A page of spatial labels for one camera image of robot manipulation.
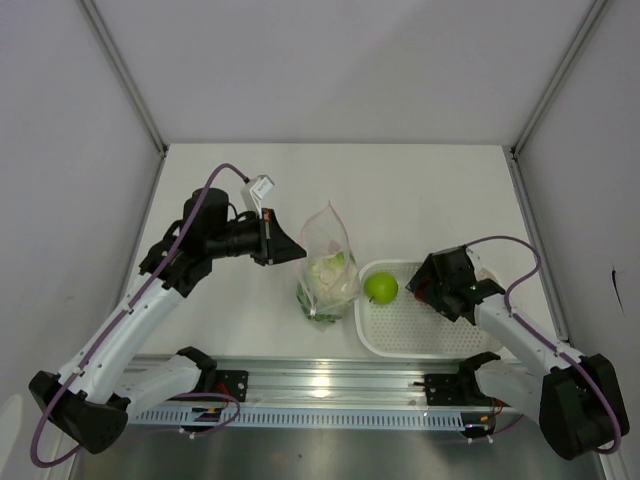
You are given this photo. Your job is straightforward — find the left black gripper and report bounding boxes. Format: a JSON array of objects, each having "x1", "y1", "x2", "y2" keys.
[{"x1": 207, "y1": 208, "x2": 306, "y2": 266}]

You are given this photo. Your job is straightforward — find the green apple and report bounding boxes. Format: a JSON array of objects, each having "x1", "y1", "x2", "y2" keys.
[{"x1": 364, "y1": 272, "x2": 398, "y2": 305}]

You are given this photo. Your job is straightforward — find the clear pink zip top bag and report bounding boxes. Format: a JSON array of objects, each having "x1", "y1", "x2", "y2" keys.
[{"x1": 296, "y1": 204, "x2": 361, "y2": 331}]

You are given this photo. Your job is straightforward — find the pale green cabbage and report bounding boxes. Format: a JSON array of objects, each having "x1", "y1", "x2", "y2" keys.
[{"x1": 303, "y1": 251, "x2": 358, "y2": 304}]

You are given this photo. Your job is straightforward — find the green lettuce leaf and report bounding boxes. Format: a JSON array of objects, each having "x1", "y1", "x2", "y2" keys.
[{"x1": 296, "y1": 283, "x2": 346, "y2": 323}]

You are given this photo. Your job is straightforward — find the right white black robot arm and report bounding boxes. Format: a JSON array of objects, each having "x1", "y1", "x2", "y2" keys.
[{"x1": 406, "y1": 245, "x2": 630, "y2": 460}]

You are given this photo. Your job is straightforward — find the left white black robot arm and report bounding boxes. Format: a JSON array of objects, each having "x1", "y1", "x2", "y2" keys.
[{"x1": 29, "y1": 188, "x2": 307, "y2": 454}]

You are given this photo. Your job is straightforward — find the white perforated plastic basket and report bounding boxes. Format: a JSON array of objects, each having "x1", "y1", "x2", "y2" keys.
[{"x1": 354, "y1": 260, "x2": 502, "y2": 360}]

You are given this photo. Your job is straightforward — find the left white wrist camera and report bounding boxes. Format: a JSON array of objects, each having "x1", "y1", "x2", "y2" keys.
[{"x1": 241, "y1": 174, "x2": 274, "y2": 217}]

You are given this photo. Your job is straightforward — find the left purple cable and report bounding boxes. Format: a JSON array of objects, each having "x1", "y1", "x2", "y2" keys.
[{"x1": 29, "y1": 162, "x2": 250, "y2": 466}]

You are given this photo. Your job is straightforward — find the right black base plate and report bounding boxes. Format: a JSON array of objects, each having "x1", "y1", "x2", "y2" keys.
[{"x1": 413, "y1": 373, "x2": 486, "y2": 406}]

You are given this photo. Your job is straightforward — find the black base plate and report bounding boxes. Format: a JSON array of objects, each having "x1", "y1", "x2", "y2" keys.
[
  {"x1": 413, "y1": 373, "x2": 486, "y2": 406},
  {"x1": 167, "y1": 369, "x2": 249, "y2": 402}
]

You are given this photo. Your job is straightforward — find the aluminium mounting rail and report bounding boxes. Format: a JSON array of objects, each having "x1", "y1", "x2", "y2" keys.
[{"x1": 124, "y1": 357, "x2": 546, "y2": 411}]

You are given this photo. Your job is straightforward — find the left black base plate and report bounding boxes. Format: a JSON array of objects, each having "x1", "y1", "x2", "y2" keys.
[{"x1": 167, "y1": 369, "x2": 249, "y2": 402}]

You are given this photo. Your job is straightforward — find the white slotted cable duct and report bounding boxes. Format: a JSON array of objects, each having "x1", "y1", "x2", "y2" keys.
[{"x1": 130, "y1": 404, "x2": 465, "y2": 432}]

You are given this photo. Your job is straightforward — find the left aluminium frame post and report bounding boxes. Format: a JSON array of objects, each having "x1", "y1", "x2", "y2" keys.
[{"x1": 74, "y1": 0, "x2": 168, "y2": 156}]

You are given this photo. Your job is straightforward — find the aluminium frame post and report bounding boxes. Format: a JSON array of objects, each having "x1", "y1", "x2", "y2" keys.
[
  {"x1": 74, "y1": 0, "x2": 168, "y2": 156},
  {"x1": 509, "y1": 0, "x2": 614, "y2": 156}
]

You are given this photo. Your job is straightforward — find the right aluminium frame post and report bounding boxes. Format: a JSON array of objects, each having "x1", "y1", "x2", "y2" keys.
[{"x1": 509, "y1": 0, "x2": 614, "y2": 156}]

